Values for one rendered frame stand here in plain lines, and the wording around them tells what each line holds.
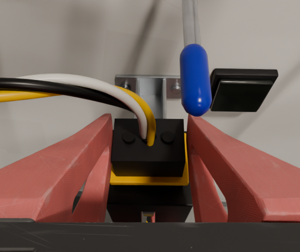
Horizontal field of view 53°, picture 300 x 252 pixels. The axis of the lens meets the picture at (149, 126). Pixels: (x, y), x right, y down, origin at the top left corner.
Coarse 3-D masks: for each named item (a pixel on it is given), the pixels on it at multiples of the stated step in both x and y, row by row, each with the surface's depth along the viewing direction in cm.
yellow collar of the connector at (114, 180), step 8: (184, 136) 15; (112, 168) 14; (184, 168) 14; (112, 176) 14; (120, 176) 14; (128, 176) 14; (136, 176) 14; (144, 176) 14; (152, 176) 14; (184, 176) 14; (112, 184) 14; (120, 184) 14; (128, 184) 14; (136, 184) 14; (144, 184) 14; (152, 184) 14; (160, 184) 14; (168, 184) 14; (176, 184) 14; (184, 184) 14
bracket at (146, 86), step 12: (120, 84) 20; (132, 84) 20; (144, 84) 20; (156, 84) 20; (168, 84) 20; (144, 96) 21; (156, 96) 21; (168, 96) 22; (180, 96) 22; (156, 108) 21
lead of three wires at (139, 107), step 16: (0, 80) 7; (16, 80) 8; (32, 80) 8; (48, 80) 8; (64, 80) 8; (80, 80) 8; (96, 80) 9; (0, 96) 8; (16, 96) 8; (32, 96) 8; (48, 96) 8; (80, 96) 8; (96, 96) 9; (112, 96) 9; (128, 96) 9; (144, 112) 11; (144, 128) 11
